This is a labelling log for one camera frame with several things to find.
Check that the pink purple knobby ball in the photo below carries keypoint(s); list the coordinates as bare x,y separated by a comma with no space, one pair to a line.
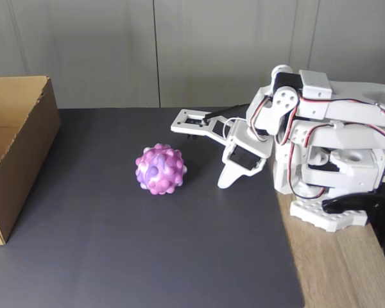
160,170

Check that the brown cardboard box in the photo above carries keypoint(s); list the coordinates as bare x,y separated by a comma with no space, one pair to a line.
25,160

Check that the black table mat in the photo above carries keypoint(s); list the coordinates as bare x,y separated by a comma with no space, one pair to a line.
147,240

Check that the black table clamp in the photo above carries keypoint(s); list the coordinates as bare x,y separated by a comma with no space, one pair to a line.
378,211

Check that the small black camera module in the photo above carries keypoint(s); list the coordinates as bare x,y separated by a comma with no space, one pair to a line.
191,137

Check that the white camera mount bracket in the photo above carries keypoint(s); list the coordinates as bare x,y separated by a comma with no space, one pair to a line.
178,125

